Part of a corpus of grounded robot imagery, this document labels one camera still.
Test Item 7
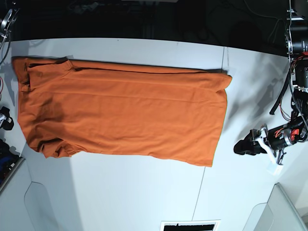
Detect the blue black cable clutter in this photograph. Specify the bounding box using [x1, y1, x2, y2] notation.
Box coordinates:
[0, 140, 20, 184]

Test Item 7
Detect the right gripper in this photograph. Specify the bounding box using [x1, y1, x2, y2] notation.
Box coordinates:
[0, 107, 14, 131]

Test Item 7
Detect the orange t-shirt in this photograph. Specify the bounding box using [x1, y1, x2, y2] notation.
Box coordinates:
[12, 57, 232, 167]

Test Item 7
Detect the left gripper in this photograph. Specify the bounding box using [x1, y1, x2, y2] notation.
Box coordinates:
[233, 124, 295, 164]

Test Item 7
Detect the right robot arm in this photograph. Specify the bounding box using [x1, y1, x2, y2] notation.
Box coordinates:
[0, 9, 19, 131]

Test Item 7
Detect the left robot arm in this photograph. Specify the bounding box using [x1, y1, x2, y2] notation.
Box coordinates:
[233, 0, 308, 166]

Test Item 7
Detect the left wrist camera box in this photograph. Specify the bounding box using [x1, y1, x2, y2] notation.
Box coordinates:
[267, 162, 283, 176]

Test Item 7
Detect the right grey table bracket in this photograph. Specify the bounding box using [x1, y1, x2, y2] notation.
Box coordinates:
[243, 183, 308, 231]

